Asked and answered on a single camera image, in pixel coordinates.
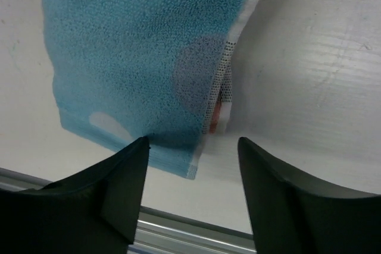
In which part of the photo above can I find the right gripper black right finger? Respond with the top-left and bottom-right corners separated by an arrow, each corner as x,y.
238,137 -> 380,253

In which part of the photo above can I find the aluminium mounting rail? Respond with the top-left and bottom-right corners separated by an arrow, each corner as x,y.
1,169 -> 255,253

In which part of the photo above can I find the light blue patterned cloth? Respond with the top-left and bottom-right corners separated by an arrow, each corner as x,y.
42,0 -> 259,180

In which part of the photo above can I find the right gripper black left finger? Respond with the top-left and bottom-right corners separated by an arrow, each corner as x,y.
1,137 -> 149,253

